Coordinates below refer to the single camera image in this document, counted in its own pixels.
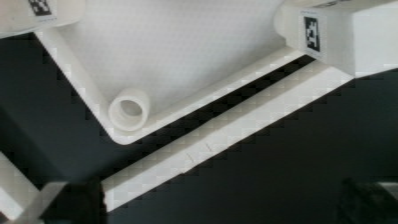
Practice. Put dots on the white left barrier block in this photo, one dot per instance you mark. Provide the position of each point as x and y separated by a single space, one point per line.
18 190

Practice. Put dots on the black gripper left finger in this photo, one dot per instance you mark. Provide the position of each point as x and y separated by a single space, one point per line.
68 204

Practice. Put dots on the white desk leg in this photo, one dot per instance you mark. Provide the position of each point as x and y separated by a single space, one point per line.
29 15
343 31

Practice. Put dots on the white front barrier rail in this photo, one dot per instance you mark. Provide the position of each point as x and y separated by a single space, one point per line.
264 109

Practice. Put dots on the white desk top panel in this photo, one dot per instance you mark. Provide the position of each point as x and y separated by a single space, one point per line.
159 54

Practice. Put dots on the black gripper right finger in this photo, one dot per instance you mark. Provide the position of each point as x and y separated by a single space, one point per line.
368 201

